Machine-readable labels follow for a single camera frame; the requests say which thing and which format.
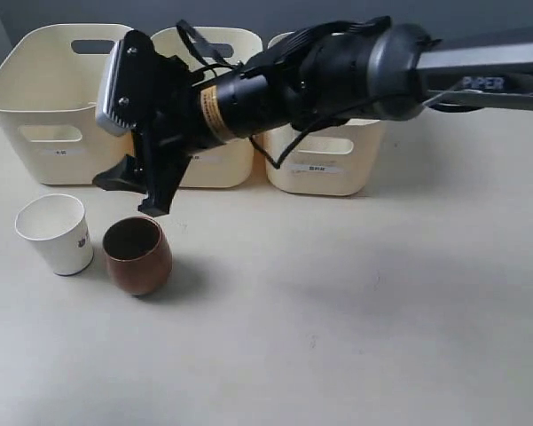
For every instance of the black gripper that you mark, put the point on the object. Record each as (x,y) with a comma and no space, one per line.
(158,90)

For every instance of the brown wooden cup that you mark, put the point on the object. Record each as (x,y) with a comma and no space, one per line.
(138,255)

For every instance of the white paper cup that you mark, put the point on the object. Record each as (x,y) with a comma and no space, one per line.
(55,226)

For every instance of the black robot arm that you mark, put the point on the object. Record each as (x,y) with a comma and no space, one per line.
(315,78)

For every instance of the middle cream plastic bin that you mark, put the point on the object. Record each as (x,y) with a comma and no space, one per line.
(224,166)

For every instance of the cream plastic bin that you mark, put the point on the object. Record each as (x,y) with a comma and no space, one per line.
(48,95)
(336,161)
(224,166)

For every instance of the left cream plastic bin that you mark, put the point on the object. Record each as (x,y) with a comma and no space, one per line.
(48,95)

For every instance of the right cream plastic bin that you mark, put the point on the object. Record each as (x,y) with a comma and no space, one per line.
(336,161)

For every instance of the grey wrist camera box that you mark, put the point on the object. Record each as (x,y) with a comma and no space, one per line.
(113,91)

